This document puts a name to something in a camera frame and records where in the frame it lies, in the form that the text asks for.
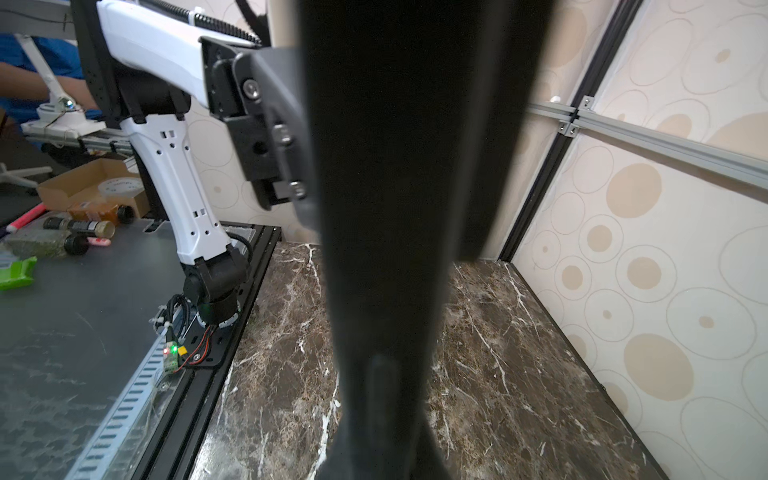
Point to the black frame post left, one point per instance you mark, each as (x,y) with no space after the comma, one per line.
(608,44)

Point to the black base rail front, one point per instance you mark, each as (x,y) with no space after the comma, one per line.
(173,447)

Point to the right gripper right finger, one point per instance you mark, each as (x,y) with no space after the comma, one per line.
(429,460)

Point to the phone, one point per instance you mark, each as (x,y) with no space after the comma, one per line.
(415,108)

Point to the cardboard box with tape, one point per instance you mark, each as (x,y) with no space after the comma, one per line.
(101,181)

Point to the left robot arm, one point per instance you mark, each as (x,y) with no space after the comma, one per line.
(145,62)

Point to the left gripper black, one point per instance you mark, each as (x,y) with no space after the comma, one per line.
(258,93)

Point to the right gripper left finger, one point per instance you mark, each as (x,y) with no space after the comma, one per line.
(338,463)

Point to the horizontal aluminium rail back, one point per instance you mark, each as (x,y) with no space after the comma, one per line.
(735,166)

